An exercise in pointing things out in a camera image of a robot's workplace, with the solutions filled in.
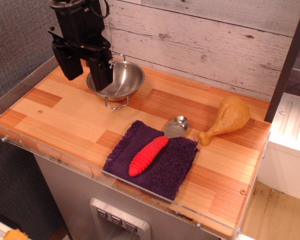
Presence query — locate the yellow plastic chicken drumstick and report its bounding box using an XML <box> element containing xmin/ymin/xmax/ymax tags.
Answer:
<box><xmin>197</xmin><ymin>96</ymin><xmax>250</xmax><ymax>146</ymax></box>

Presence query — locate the silver metal bowl with handles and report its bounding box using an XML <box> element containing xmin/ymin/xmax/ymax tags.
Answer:
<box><xmin>86</xmin><ymin>52</ymin><xmax>145</xmax><ymax>110</ymax></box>

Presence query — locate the silver toy fridge cabinet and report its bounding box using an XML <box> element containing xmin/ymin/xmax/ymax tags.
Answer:
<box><xmin>35</xmin><ymin>156</ymin><xmax>217</xmax><ymax>240</ymax></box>

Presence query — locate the purple terry cloth towel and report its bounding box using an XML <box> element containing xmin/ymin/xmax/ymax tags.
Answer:
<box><xmin>102</xmin><ymin>120</ymin><xmax>200</xmax><ymax>201</ymax></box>

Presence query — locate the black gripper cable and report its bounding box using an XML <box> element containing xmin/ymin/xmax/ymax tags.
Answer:
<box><xmin>86</xmin><ymin>0</ymin><xmax>110</xmax><ymax>19</ymax></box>

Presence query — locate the clear acrylic guard rail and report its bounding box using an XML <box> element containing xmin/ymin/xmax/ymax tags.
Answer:
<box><xmin>0</xmin><ymin>117</ymin><xmax>271</xmax><ymax>240</ymax></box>

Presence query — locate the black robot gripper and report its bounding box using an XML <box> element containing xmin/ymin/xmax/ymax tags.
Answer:
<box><xmin>48</xmin><ymin>0</ymin><xmax>114</xmax><ymax>92</ymax></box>

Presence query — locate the dark brown vertical post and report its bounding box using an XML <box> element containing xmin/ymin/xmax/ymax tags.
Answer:
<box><xmin>264</xmin><ymin>19</ymin><xmax>300</xmax><ymax>123</ymax></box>

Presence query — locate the red-handled metal spoon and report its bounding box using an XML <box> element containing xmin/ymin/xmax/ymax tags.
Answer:
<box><xmin>128</xmin><ymin>115</ymin><xmax>189</xmax><ymax>177</ymax></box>

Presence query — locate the orange cloth at corner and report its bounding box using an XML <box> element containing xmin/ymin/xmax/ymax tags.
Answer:
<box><xmin>3</xmin><ymin>229</ymin><xmax>29</xmax><ymax>240</ymax></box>

